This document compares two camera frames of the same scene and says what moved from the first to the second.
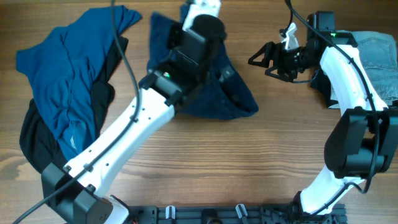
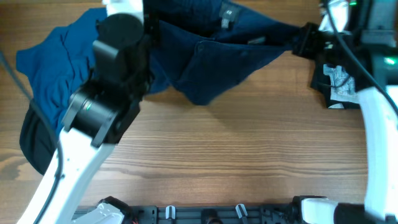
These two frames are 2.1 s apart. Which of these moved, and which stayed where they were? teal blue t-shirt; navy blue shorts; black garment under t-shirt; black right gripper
Moved: black right gripper; navy blue shorts
Stayed: teal blue t-shirt; black garment under t-shirt
